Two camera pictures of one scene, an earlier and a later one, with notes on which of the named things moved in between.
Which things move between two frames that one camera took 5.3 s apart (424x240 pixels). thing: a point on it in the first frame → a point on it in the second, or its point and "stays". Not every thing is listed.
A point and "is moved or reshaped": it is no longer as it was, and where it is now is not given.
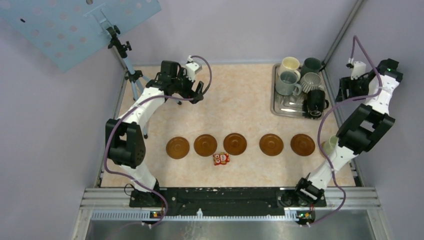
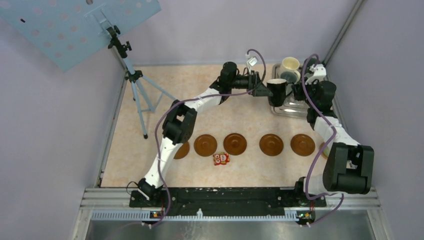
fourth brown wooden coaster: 271,144 stays
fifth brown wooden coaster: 302,144 stays
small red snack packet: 221,158 stays
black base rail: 224,197 stays
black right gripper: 345,83 → 297,89
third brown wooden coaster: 235,144 stays
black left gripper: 189,92 → 253,80
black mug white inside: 314,103 is moved or reshaped
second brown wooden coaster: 205,145 stays
